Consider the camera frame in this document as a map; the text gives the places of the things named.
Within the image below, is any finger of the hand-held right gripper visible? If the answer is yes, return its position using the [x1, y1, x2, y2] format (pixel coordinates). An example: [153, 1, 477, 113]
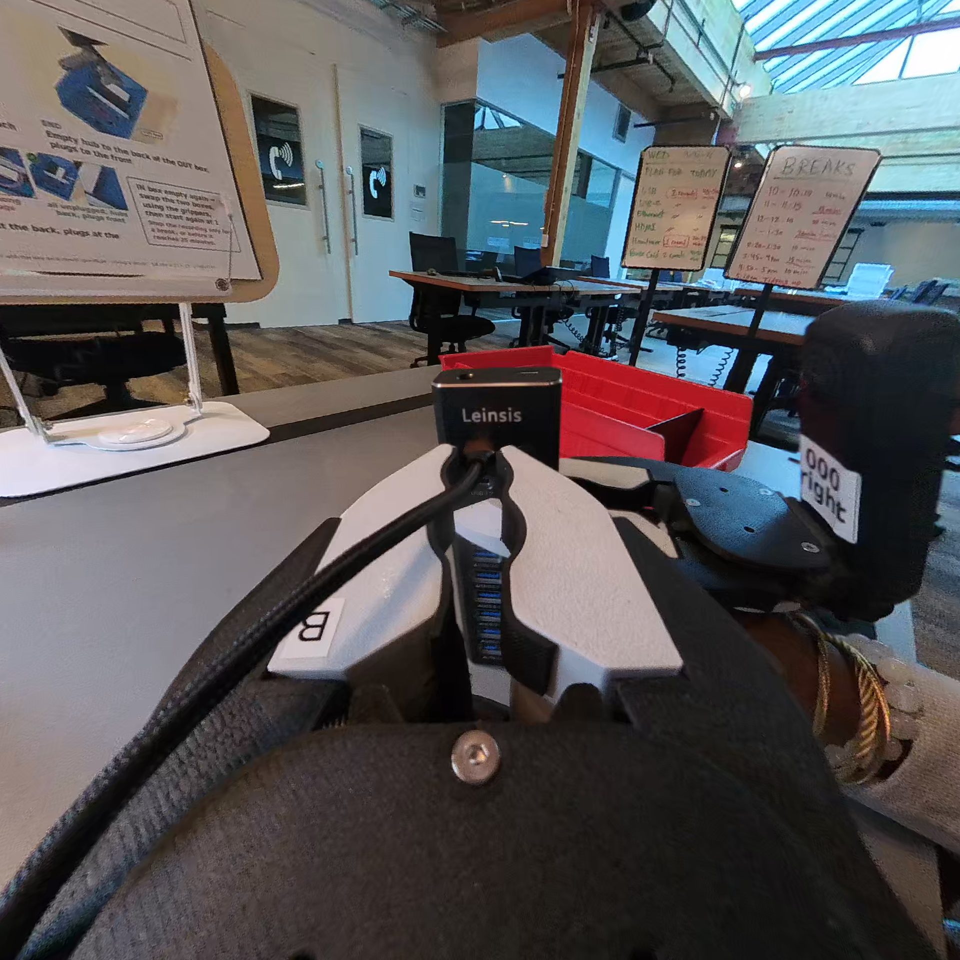
[561, 461, 680, 560]

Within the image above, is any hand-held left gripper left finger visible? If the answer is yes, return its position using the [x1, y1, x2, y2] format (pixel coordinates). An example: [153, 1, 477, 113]
[267, 444, 483, 681]

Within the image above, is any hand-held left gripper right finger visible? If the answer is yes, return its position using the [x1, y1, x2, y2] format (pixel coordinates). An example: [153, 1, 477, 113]
[493, 444, 685, 714]

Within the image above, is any black braided usb cable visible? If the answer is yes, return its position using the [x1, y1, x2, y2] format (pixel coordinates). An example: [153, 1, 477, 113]
[0, 442, 498, 960]

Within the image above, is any black usb hub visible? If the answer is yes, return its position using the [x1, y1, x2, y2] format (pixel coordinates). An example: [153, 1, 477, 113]
[431, 366, 564, 665]

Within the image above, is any person's right hand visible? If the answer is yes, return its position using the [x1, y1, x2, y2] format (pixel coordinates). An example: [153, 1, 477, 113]
[738, 611, 826, 745]

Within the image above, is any red plastic bin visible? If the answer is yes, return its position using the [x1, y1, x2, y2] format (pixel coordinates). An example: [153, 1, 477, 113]
[438, 346, 753, 472]

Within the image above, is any wooden office desk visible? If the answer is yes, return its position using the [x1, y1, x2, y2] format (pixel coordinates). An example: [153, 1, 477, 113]
[651, 303, 819, 393]
[388, 268, 646, 363]

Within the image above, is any handwritten whiteboard sign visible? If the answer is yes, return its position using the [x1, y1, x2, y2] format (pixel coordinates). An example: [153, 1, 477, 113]
[621, 144, 732, 369]
[723, 144, 882, 395]

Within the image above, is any black office chair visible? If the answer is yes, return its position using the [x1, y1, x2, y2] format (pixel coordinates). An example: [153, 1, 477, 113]
[408, 231, 498, 369]
[512, 245, 579, 354]
[0, 303, 189, 425]

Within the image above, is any clear sign stand white base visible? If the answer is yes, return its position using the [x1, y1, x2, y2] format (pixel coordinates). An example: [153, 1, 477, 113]
[0, 300, 271, 500]

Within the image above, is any white door with phone sign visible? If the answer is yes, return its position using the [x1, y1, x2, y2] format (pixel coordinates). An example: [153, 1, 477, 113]
[337, 67, 445, 325]
[225, 67, 352, 329]

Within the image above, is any instruction sign board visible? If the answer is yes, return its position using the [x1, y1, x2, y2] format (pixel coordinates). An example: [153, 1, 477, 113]
[0, 0, 280, 305]

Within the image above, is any gold bangle bracelet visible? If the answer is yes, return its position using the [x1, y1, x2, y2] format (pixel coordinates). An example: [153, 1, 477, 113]
[795, 611, 895, 785]

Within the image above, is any white bead bracelet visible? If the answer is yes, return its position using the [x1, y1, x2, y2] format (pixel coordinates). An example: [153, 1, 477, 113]
[825, 633, 918, 781]

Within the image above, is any wooden post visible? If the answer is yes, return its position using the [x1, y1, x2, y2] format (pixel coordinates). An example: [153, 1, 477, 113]
[540, 0, 603, 269]

